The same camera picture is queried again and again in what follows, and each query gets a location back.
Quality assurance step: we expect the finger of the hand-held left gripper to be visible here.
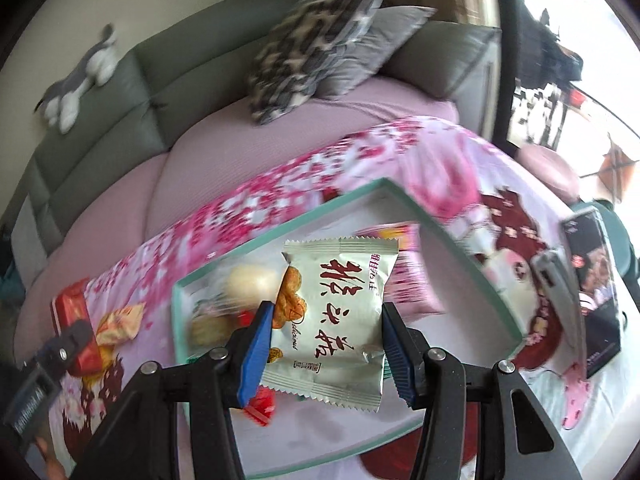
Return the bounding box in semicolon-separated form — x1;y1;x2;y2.
49;320;94;377

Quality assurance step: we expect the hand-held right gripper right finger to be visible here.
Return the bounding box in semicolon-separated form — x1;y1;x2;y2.
382;302;583;480

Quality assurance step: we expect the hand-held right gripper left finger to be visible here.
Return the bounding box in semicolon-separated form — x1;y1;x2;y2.
70;300;275;480

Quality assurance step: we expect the large red snack packet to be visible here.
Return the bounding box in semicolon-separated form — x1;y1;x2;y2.
49;279;102;377

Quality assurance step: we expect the white walnut print snack packet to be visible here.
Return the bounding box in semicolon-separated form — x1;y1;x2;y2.
259;236;402;414

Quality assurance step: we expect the purple cake roll packet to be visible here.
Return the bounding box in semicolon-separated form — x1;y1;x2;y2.
354;221;447;319

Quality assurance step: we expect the white tray with teal rim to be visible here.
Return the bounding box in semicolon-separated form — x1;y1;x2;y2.
171;177;527;479

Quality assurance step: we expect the person's left hand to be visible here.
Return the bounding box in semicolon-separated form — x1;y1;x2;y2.
36;436;67;480

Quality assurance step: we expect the beige orange snack packet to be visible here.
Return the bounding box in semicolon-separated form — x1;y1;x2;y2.
94;303;147;347

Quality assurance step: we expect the small red snack packet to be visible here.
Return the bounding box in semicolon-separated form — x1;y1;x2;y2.
239;309;279;427

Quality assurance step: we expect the clear green-edged snack packet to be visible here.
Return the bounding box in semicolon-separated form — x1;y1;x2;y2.
188;297;237;349

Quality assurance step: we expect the round white pastry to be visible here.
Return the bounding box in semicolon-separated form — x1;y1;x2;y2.
223;263;285;304

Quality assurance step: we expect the grey metal tool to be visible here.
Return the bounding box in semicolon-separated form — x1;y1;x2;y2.
531;248;587;362

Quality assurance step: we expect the pink sofa cover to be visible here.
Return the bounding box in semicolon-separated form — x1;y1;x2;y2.
12;77;462;311

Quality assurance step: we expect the black printed box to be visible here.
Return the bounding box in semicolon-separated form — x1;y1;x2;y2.
559;206;627;380

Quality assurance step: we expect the pink round stool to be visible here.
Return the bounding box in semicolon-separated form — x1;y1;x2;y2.
519;143;582;202

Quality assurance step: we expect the grey white plush toy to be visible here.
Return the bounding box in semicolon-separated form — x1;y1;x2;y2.
33;23;122;136

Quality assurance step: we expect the grey sofa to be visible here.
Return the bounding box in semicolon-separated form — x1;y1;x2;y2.
0;0;504;261

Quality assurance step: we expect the leopard print cushion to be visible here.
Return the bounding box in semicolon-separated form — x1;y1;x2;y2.
244;0;387;127

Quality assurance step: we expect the grey cushion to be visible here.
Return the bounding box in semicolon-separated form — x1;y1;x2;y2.
314;5;439;102

